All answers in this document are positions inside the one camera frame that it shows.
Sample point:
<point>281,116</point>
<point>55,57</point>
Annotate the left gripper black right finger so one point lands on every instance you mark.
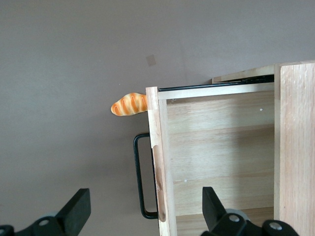
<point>214,211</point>

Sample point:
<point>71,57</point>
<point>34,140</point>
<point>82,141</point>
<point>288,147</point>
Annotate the orange striped toy bread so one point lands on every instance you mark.
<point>128,104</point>

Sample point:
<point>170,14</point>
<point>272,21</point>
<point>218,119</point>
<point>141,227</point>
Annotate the small beige tape patch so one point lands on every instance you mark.
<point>151,60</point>

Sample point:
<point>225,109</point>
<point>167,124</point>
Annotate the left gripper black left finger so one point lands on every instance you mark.
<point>73,211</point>

